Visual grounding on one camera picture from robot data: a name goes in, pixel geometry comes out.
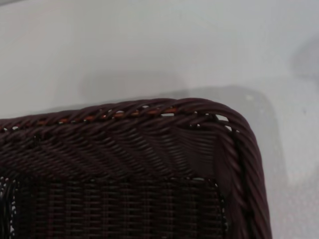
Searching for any dark brown woven basket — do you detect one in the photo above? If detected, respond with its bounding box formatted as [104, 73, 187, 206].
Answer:
[0, 97, 273, 239]

